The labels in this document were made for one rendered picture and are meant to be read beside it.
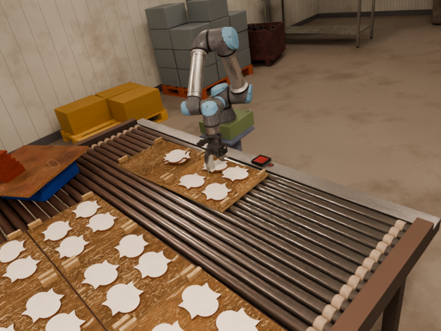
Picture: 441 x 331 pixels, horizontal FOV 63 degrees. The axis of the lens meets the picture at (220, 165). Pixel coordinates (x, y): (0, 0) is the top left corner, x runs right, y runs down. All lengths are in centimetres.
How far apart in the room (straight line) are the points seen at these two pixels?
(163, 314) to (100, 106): 420
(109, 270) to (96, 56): 464
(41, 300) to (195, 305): 56
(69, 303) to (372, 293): 100
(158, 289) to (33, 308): 44
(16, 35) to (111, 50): 134
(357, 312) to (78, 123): 443
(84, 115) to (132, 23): 183
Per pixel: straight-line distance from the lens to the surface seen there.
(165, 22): 581
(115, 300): 134
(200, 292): 126
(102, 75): 586
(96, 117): 520
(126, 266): 146
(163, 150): 220
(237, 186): 172
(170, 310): 126
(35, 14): 543
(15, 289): 161
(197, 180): 180
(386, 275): 130
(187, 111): 186
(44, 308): 145
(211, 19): 582
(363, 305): 121
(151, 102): 506
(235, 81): 217
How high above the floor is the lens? 189
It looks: 30 degrees down
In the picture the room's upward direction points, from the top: 10 degrees counter-clockwise
